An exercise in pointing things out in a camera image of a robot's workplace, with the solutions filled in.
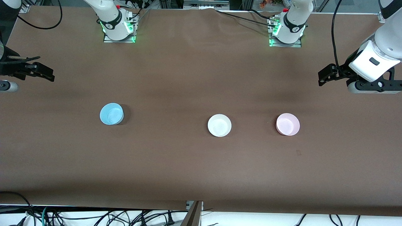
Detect short black table cable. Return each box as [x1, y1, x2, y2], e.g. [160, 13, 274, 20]
[248, 9, 274, 20]

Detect long black table cable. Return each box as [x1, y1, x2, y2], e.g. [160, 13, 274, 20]
[215, 9, 277, 28]

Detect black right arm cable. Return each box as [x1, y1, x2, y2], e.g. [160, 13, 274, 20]
[17, 0, 63, 30]

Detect pink bowl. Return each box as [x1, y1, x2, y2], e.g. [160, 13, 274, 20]
[276, 113, 300, 136]

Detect brown table cover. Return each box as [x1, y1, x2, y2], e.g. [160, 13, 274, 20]
[0, 6, 402, 217]

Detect grey metal frame box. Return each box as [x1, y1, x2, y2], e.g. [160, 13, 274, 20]
[183, 0, 230, 10]

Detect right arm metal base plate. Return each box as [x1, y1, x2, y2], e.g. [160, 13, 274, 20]
[103, 14, 137, 44]

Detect white bowl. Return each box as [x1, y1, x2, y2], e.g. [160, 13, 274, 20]
[208, 114, 232, 137]

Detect aluminium profile post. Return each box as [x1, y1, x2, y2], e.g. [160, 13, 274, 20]
[180, 201, 204, 226]

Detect thick black floor cable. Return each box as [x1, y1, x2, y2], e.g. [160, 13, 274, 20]
[0, 191, 34, 218]

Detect light blue bowl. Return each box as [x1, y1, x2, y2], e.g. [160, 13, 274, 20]
[100, 103, 124, 126]

